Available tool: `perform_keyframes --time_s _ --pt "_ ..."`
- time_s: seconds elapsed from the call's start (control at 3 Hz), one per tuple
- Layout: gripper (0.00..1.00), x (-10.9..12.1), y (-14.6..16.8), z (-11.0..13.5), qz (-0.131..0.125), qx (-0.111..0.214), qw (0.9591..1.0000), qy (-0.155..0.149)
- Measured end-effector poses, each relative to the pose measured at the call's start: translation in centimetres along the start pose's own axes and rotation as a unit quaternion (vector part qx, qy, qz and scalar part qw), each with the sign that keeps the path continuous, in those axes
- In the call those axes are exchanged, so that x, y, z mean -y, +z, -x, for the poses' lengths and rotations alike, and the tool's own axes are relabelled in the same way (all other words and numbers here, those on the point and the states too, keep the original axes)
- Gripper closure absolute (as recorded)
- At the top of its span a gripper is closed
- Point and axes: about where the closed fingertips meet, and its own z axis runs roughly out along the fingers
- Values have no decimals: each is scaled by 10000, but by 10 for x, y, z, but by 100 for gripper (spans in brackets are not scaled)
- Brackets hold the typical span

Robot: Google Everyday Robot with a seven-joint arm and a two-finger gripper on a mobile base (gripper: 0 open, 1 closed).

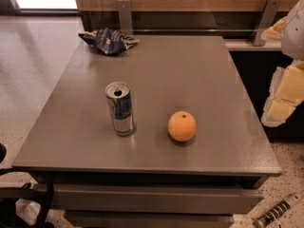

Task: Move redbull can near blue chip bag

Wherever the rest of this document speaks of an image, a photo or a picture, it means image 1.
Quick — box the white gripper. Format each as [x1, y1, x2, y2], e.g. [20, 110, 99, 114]
[261, 0, 304, 127]

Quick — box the silver blue redbull can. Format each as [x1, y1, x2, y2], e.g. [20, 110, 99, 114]
[105, 82, 134, 136]

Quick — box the crumpled blue chip bag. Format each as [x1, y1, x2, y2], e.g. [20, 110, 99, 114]
[78, 28, 139, 56]

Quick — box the orange fruit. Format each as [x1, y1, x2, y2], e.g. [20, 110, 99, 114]
[167, 111, 197, 142]

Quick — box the black silver striped tool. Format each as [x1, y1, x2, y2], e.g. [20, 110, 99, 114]
[254, 193, 303, 228]

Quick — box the black chair base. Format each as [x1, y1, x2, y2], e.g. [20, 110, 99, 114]
[0, 174, 55, 228]

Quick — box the right metal wall bracket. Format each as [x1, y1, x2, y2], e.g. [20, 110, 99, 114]
[251, 0, 282, 47]

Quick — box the metal wall bracket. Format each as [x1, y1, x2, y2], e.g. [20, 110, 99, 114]
[251, 0, 282, 47]
[117, 0, 133, 35]

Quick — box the left metal wall bracket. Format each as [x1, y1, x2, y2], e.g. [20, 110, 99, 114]
[117, 0, 133, 35]

